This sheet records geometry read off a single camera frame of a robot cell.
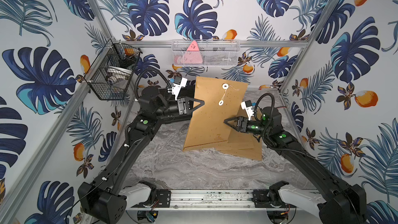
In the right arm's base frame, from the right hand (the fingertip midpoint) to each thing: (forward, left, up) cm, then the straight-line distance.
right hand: (226, 121), depth 71 cm
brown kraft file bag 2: (-1, -19, -29) cm, 34 cm away
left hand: (-3, +11, +17) cm, 20 cm away
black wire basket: (+24, +61, +6) cm, 66 cm away
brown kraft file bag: (-2, -5, -10) cm, 12 cm away
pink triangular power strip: (+40, +17, +9) cm, 45 cm away
